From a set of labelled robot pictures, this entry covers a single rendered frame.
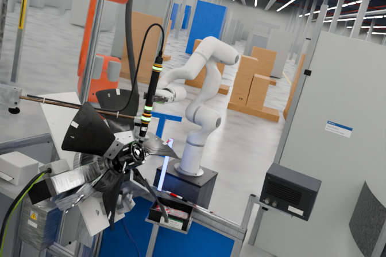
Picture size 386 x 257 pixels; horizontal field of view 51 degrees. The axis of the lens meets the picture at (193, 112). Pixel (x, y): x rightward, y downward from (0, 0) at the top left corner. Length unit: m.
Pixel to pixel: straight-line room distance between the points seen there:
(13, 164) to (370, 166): 2.60
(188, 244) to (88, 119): 1.06
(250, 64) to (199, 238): 7.17
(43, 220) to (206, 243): 0.90
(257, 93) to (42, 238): 7.68
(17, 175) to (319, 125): 2.34
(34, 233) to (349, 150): 2.43
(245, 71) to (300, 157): 5.89
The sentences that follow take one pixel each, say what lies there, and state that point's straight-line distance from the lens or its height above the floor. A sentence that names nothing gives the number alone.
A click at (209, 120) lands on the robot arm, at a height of 1.32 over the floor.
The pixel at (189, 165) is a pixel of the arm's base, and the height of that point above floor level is 1.00.
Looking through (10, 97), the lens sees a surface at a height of 1.35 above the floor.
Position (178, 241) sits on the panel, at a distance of 2.49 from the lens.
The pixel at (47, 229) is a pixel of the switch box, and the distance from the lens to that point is 2.16.
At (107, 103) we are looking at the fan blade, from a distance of 2.01.
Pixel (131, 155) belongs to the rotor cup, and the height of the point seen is 1.22.
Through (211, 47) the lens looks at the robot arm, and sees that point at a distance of 2.25.
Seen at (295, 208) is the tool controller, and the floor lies 1.09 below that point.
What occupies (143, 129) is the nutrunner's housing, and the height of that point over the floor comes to 1.31.
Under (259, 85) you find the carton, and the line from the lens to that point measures 9.34.
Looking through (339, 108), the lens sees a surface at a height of 1.44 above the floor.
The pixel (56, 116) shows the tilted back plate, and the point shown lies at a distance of 2.02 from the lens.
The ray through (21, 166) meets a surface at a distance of 2.21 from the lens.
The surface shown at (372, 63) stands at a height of 1.85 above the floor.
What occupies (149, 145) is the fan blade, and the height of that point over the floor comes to 1.19.
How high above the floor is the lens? 1.89
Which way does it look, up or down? 13 degrees down
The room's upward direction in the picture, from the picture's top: 14 degrees clockwise
